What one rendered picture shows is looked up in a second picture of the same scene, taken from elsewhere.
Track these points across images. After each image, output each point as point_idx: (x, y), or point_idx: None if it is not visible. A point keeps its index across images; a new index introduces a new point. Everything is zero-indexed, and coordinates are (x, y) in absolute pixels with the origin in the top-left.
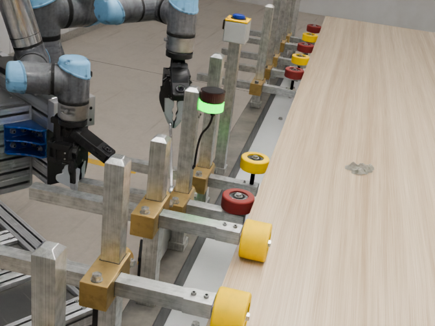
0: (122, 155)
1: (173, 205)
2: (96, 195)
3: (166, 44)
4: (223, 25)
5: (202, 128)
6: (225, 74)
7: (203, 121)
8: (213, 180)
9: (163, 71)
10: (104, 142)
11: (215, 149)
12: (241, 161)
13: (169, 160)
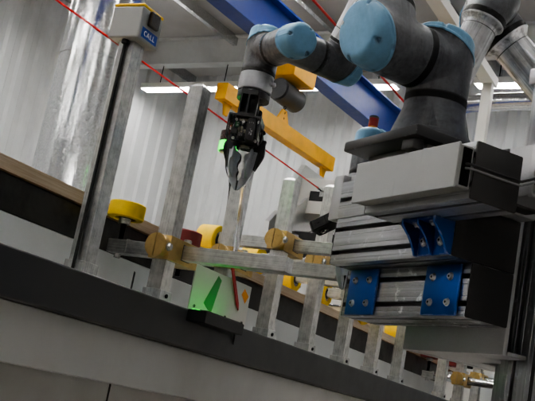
0: (331, 184)
1: (263, 239)
2: (330, 243)
3: (271, 91)
4: (158, 25)
5: (190, 184)
6: (132, 99)
7: (193, 175)
8: None
9: (261, 122)
10: (322, 216)
11: (102, 232)
12: (145, 212)
13: (240, 225)
